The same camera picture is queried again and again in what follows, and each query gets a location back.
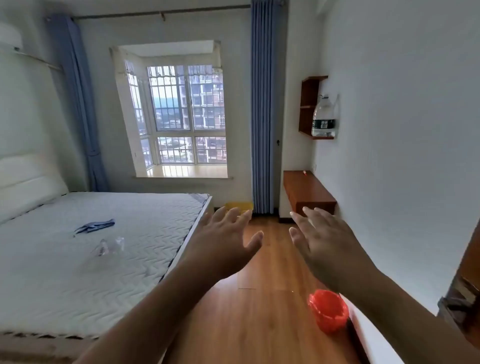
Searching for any metal curtain rod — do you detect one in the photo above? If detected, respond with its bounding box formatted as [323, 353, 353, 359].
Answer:
[71, 3, 252, 22]

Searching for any red-lined trash bin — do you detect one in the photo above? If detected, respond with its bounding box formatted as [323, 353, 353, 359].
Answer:
[307, 289, 350, 335]

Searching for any person's left hand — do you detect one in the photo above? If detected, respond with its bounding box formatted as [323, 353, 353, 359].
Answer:
[179, 206, 265, 283]

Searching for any yellow litter box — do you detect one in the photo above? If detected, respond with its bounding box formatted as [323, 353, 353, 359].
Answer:
[224, 202, 255, 217]

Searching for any person's right forearm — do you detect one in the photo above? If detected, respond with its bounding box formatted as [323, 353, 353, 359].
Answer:
[344, 268, 480, 364]

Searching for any clear plastic wrapper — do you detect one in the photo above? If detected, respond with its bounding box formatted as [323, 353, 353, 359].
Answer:
[91, 236, 125, 258]

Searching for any barred bay window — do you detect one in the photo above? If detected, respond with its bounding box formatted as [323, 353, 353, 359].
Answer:
[123, 59, 228, 168]

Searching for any large clear water bottle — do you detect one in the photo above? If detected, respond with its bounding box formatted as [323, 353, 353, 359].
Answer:
[311, 94, 337, 138]

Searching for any person's right hand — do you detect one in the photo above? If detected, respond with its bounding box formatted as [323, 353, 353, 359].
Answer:
[288, 206, 380, 296]

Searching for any blue pleated curtain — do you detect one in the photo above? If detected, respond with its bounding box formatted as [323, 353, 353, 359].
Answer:
[46, 14, 110, 193]
[250, 0, 289, 215]

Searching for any blue cloth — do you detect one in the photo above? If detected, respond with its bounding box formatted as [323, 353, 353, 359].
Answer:
[73, 218, 116, 236]

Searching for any white window sill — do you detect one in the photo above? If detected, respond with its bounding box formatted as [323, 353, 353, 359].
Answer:
[131, 164, 233, 180]

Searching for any metal door strike plate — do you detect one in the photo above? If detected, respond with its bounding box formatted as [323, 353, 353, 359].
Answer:
[437, 276, 480, 329]

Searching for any dark baseboard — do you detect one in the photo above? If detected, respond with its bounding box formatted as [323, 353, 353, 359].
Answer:
[277, 208, 372, 364]

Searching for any person's left forearm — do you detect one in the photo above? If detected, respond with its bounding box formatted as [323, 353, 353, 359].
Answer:
[74, 258, 226, 364]

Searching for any brown wooden wall shelf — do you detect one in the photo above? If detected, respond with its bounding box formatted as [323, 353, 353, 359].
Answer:
[298, 75, 335, 141]

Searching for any white bed frame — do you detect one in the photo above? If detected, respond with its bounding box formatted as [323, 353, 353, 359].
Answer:
[0, 194, 214, 364]

